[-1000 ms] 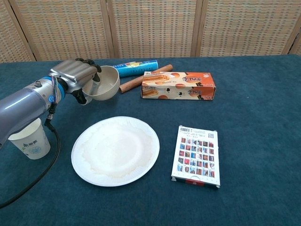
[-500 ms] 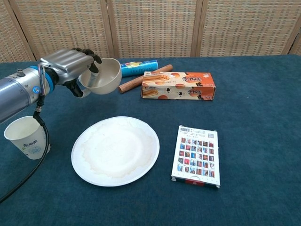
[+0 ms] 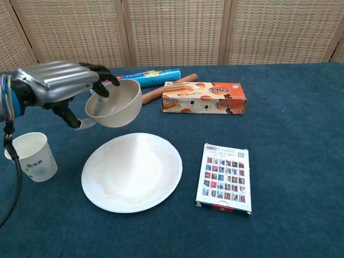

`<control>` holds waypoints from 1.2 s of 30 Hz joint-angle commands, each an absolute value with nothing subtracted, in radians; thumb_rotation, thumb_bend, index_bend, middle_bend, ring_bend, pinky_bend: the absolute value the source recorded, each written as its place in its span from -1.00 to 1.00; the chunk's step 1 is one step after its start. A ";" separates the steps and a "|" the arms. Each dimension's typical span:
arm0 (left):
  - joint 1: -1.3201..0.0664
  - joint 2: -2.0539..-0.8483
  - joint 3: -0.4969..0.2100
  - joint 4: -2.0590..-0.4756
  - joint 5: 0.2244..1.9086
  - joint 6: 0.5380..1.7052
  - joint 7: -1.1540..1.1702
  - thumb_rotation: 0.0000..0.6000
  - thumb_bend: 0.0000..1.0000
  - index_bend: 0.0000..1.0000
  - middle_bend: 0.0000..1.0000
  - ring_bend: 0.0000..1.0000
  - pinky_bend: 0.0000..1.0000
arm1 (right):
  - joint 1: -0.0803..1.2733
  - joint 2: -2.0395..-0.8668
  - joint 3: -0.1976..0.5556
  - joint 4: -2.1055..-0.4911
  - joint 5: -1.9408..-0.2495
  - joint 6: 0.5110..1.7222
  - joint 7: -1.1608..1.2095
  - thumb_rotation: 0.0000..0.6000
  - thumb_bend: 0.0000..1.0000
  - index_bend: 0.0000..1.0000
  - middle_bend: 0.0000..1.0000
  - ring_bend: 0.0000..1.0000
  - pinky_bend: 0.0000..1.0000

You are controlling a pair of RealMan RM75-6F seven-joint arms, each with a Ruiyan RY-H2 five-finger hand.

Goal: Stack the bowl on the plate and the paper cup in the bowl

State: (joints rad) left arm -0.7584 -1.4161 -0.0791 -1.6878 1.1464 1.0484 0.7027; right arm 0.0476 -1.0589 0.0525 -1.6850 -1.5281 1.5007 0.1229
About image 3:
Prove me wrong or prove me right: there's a white box with picture grid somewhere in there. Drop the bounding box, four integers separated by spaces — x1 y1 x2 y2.
195 142 253 216

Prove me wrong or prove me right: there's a woven bamboo folding screen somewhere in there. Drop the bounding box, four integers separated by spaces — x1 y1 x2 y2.
0 0 344 73

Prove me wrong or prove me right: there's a wooden rolling pin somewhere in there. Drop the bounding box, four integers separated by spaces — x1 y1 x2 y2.
141 74 199 106

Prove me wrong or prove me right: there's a blue food wrap roll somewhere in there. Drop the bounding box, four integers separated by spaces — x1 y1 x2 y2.
107 68 182 89

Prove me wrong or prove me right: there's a white printed paper cup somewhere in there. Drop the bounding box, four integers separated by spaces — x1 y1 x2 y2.
4 132 59 183

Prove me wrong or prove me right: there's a white round plate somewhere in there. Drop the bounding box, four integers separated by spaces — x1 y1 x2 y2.
81 132 184 214

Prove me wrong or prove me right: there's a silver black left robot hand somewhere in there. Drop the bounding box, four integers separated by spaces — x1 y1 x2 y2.
12 61 121 130

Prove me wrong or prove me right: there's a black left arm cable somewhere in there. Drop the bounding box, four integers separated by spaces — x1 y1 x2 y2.
0 120 23 229

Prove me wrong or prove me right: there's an orange biscuit box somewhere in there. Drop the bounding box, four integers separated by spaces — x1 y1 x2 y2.
161 81 248 116

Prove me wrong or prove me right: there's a small beige bowl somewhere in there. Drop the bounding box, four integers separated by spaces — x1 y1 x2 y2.
84 78 142 128

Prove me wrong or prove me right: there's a blue felt table cover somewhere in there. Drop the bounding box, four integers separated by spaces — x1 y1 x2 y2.
0 62 344 258

